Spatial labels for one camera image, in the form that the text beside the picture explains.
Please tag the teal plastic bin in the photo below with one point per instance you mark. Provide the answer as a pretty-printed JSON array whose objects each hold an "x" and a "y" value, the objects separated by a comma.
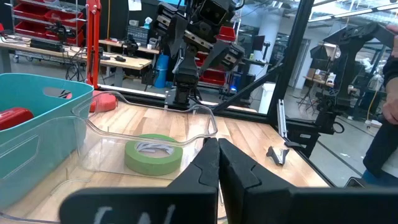
[{"x": 46, "y": 102}]

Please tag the clear plastic bin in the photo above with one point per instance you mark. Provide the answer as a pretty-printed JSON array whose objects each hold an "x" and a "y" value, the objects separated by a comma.
[
  {"x": 102, "y": 149},
  {"x": 46, "y": 186}
]

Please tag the rack of red storage bins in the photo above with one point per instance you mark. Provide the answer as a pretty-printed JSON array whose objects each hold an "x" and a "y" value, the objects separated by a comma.
[{"x": 214, "y": 76}]

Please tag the white waste bin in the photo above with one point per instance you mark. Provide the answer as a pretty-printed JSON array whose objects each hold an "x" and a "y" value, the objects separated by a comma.
[{"x": 267, "y": 99}]

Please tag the green tape roll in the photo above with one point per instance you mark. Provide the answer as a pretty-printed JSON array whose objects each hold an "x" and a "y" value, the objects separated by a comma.
[{"x": 149, "y": 165}]

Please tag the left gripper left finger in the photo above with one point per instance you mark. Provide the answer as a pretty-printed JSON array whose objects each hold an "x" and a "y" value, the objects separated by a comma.
[{"x": 186, "y": 202}]

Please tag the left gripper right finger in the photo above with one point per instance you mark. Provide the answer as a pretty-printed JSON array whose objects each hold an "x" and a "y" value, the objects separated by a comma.
[{"x": 264, "y": 202}]

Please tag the silver aluminium bar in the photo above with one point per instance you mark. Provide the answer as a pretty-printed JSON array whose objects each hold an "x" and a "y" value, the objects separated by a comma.
[{"x": 281, "y": 118}]

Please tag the blue cylinder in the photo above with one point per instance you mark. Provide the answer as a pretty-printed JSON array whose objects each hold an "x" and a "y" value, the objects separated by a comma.
[{"x": 161, "y": 71}]

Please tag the red desk lamp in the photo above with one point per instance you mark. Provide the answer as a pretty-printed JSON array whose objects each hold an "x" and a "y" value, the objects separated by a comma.
[{"x": 93, "y": 46}]

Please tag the red stapler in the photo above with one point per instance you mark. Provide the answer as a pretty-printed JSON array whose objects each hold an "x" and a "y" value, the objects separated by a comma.
[{"x": 15, "y": 118}]

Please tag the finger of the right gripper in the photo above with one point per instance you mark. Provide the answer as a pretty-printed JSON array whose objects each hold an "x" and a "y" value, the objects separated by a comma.
[
  {"x": 214, "y": 56},
  {"x": 178, "y": 34}
]

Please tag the black aluminium table frame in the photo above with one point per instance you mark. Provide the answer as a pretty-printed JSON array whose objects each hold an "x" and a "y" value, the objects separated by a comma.
[{"x": 289, "y": 62}]

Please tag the wooden workbench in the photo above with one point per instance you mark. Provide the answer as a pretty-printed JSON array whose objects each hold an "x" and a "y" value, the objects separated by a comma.
[{"x": 130, "y": 63}]

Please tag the shelf with red bins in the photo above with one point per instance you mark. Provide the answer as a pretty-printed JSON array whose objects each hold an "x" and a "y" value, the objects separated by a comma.
[{"x": 31, "y": 11}]

